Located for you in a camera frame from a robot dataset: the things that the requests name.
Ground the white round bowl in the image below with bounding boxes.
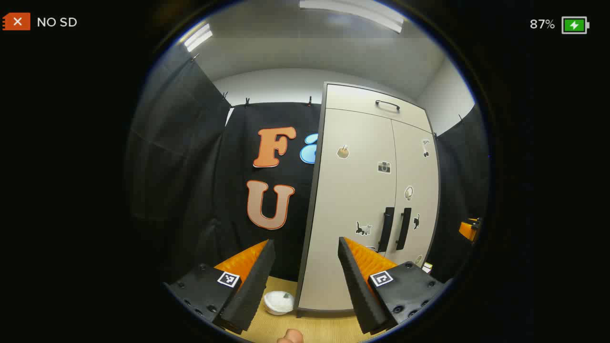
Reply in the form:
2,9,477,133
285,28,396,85
264,290,295,316

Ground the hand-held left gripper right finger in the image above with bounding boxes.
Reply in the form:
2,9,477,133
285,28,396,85
338,236,447,335

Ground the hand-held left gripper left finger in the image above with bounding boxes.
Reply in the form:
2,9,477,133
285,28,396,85
163,239,276,334

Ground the white shoe cabinet door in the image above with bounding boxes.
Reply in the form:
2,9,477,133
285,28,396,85
391,119,440,267

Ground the black backdrop cloth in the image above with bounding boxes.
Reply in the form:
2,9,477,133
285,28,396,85
210,101,325,282
427,104,490,284
125,45,233,286

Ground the long ceiling light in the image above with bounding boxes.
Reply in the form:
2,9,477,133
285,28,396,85
299,0,405,34
183,23,214,52

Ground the white double-door shoe cabinet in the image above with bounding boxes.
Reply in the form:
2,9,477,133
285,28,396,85
295,82,441,319

